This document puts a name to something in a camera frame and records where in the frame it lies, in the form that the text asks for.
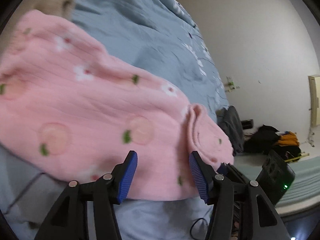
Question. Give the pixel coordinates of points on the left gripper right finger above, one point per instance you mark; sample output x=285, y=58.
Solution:
x=234, y=198

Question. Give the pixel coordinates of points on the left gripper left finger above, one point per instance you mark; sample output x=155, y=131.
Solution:
x=67, y=219

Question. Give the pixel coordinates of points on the pink fleece floral garment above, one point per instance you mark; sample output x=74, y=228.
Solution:
x=75, y=111

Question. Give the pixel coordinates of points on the black clothes pile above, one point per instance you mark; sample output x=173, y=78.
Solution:
x=263, y=141

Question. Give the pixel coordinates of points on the orange yellow garment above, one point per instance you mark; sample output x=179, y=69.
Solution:
x=288, y=139

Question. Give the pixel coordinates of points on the dark grey folded garment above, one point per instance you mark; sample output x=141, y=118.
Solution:
x=229, y=121

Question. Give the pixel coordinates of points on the cream air conditioner unit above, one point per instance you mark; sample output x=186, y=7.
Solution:
x=314, y=84

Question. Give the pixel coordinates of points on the grey-blue floral duvet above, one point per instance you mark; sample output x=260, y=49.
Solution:
x=158, y=36

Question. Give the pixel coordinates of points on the beige fuzzy sweater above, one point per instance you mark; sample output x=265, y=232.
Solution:
x=61, y=8

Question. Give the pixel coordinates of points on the wall power socket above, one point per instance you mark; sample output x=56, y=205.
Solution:
x=230, y=85

